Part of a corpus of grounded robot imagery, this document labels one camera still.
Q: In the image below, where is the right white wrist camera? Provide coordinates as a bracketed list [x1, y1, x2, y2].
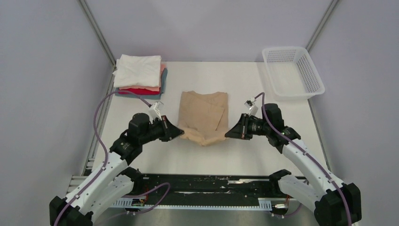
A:
[244, 97, 258, 116]

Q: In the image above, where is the left side aluminium rail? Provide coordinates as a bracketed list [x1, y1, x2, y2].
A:
[81, 66, 116, 176]

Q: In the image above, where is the corner aluminium post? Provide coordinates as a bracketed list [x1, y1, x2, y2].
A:
[305, 0, 340, 52]
[77, 0, 116, 69]

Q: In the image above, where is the left corner aluminium post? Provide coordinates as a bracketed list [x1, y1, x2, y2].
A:
[77, 0, 116, 69]

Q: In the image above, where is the blue grey folded t shirt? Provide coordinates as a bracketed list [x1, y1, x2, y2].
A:
[115, 68, 168, 100]

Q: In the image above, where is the red folded t shirt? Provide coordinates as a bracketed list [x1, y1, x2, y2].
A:
[119, 88, 161, 96]

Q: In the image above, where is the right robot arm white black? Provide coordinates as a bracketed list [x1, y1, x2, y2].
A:
[225, 100, 362, 226]

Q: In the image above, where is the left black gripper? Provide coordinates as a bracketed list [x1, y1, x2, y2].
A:
[140, 115, 184, 145]

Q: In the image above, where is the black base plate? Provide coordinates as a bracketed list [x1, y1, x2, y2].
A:
[112, 173, 300, 207]

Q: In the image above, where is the right corner aluminium post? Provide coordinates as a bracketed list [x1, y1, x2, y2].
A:
[305, 0, 340, 52]

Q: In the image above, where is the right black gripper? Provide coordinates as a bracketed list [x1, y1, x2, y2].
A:
[225, 113, 270, 140]

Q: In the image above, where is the pink folded t shirt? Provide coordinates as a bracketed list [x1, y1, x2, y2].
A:
[120, 64, 166, 92]

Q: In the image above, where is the white folded t shirt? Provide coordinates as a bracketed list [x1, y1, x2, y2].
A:
[113, 54, 161, 88]

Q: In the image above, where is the white plastic basket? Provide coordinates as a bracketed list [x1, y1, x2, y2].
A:
[262, 46, 325, 101]

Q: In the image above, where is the white slotted cable duct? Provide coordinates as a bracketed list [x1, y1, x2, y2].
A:
[111, 199, 272, 211]

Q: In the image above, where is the aluminium frame rail front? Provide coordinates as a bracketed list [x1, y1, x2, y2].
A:
[68, 175, 351, 202]

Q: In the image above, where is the beige t shirt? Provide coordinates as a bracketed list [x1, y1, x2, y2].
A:
[178, 91, 229, 146]

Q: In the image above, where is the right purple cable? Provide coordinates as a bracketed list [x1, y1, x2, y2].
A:
[254, 92, 353, 226]

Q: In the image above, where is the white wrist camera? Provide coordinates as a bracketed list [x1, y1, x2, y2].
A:
[244, 97, 258, 116]
[148, 101, 164, 120]

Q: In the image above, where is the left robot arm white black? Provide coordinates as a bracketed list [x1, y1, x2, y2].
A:
[49, 113, 184, 226]

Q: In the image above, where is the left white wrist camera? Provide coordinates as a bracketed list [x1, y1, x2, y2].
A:
[148, 101, 164, 120]

